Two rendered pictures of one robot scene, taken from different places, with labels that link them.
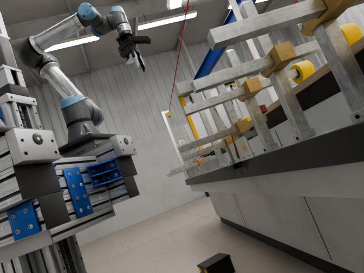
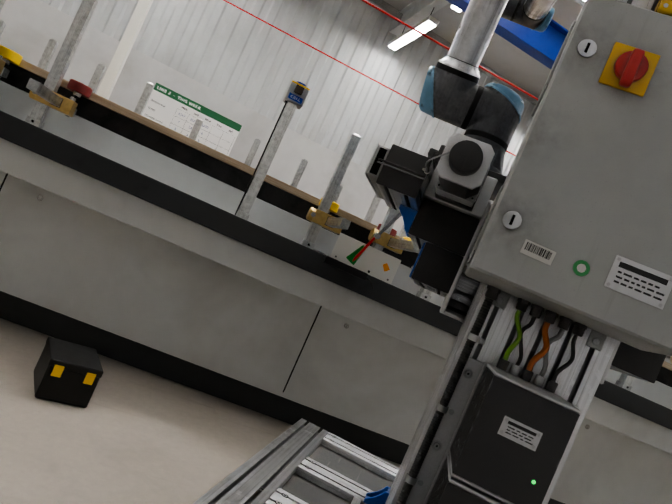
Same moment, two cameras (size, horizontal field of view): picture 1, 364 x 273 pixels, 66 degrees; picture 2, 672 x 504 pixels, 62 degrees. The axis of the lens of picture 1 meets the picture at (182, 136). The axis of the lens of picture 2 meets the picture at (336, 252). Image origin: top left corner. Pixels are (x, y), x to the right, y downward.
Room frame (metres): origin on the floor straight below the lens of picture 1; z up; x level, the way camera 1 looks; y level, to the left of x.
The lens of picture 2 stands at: (1.61, 1.85, 0.68)
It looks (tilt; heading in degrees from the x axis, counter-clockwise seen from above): 1 degrees up; 266
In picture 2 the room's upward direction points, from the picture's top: 24 degrees clockwise
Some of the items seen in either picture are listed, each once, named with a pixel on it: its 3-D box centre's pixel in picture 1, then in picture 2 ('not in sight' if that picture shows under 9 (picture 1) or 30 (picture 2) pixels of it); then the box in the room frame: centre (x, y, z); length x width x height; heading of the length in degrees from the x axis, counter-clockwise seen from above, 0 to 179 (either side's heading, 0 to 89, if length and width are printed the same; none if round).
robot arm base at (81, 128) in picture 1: (82, 132); (478, 157); (1.28, 0.43, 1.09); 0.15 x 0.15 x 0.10
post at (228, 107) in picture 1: (235, 124); (384, 231); (1.33, -0.26, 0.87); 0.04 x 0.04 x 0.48; 9
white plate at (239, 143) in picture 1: (239, 150); (366, 258); (1.36, -0.23, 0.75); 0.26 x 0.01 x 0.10; 9
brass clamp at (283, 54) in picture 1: (275, 62); not in sight; (0.81, -0.34, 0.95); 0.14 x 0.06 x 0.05; 9
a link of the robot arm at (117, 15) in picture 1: (118, 18); not in sight; (1.36, 0.09, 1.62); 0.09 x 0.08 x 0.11; 81
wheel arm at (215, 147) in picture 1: (220, 145); (331, 223); (1.53, -0.18, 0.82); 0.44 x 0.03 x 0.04; 99
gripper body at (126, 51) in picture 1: (128, 45); not in sight; (1.36, 0.09, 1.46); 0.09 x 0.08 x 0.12; 74
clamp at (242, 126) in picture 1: (239, 128); (386, 240); (1.31, -0.27, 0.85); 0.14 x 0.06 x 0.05; 9
